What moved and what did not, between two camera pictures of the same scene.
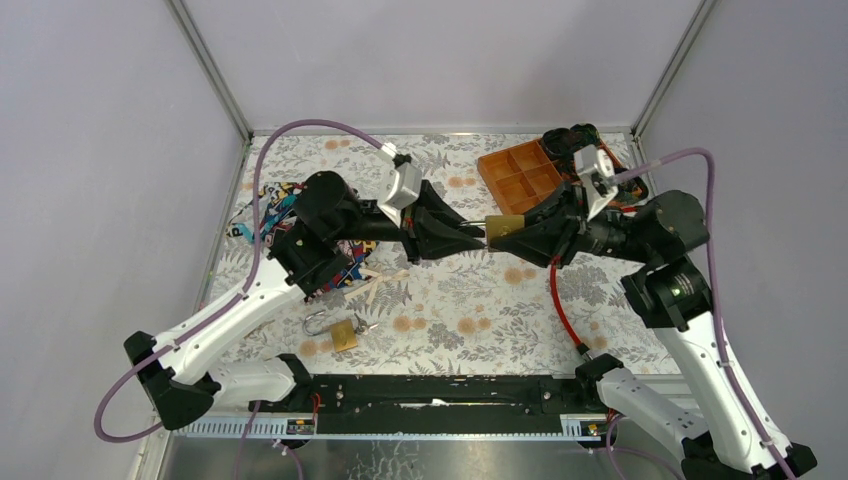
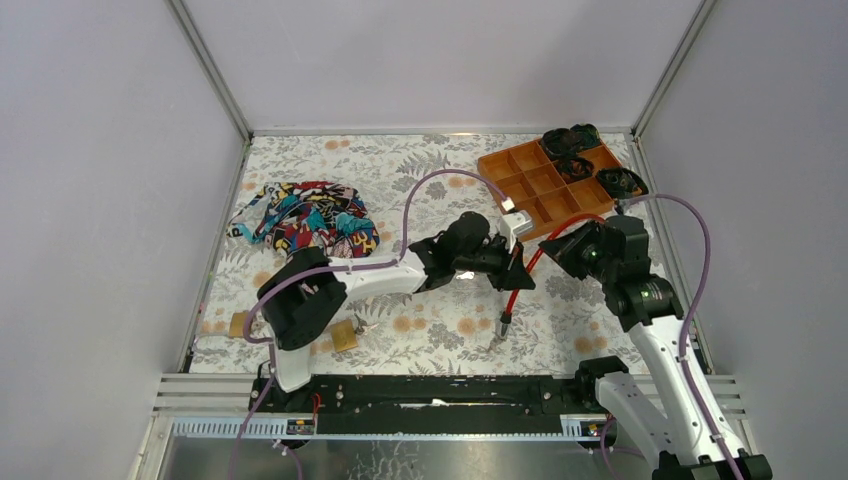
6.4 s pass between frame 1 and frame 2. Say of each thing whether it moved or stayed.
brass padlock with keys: stayed
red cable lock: moved
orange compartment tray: stayed
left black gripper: moved
